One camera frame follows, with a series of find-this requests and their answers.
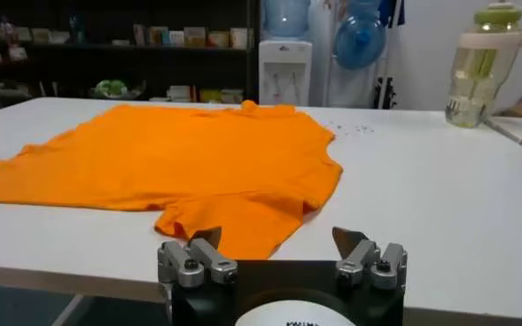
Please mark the yellow white medicine box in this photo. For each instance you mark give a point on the yellow white medicine box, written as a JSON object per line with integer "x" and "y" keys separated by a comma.
{"x": 195, "y": 37}

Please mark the green lid drinking bottle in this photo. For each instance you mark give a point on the green lid drinking bottle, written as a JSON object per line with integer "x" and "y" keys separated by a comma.
{"x": 482, "y": 75}

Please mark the white red medicine box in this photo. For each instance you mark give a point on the white red medicine box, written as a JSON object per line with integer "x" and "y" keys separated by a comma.
{"x": 181, "y": 93}

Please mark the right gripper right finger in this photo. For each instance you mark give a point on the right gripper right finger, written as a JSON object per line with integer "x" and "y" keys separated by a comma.
{"x": 358, "y": 261}

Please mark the white water dispenser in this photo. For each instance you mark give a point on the white water dispenser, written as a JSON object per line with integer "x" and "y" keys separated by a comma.
{"x": 285, "y": 71}

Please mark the clear plastic bottle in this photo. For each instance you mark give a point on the clear plastic bottle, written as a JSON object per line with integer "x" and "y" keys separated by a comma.
{"x": 8, "y": 31}

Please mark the white side desk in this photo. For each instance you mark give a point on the white side desk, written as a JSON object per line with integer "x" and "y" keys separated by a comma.
{"x": 513, "y": 130}

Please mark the blue cloth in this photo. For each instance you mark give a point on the blue cloth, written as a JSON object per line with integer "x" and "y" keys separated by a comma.
{"x": 391, "y": 11}

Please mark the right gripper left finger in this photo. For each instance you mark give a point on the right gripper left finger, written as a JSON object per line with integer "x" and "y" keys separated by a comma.
{"x": 214, "y": 261}

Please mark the labelled blue water jug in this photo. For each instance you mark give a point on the labelled blue water jug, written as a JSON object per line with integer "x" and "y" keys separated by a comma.
{"x": 285, "y": 20}

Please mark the black folded tripod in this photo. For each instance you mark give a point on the black folded tripod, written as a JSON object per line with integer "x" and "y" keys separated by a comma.
{"x": 384, "y": 93}

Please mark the dark blue bottle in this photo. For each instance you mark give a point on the dark blue bottle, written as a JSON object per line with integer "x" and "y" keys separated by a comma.
{"x": 77, "y": 28}

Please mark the orange t-shirt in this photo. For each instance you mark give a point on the orange t-shirt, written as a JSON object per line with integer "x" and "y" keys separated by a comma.
{"x": 198, "y": 168}

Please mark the glass bowl green fruit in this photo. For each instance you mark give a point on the glass bowl green fruit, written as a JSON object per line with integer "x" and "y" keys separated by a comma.
{"x": 114, "y": 88}

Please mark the green white medicine box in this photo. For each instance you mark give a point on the green white medicine box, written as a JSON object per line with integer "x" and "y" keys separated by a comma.
{"x": 210, "y": 95}

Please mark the black shelf unit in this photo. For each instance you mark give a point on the black shelf unit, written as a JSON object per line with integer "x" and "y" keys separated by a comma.
{"x": 110, "y": 62}

